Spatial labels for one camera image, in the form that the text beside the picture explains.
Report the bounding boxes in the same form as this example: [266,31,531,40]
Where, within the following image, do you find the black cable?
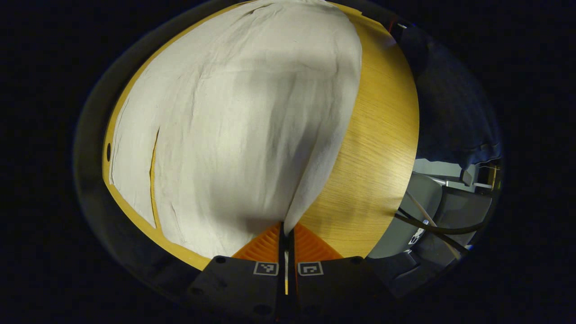
[394,206,491,252]

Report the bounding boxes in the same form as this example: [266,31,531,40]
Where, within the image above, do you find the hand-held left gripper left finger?
[186,221,287,324]

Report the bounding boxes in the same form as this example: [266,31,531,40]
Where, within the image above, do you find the grey chair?
[367,157,502,300]

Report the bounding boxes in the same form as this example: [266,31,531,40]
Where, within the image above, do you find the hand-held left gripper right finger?
[287,222,399,324]

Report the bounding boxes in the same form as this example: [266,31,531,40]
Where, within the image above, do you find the white jeans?
[109,0,363,259]

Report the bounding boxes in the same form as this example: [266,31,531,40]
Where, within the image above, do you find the dark blue cloth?
[396,20,504,169]

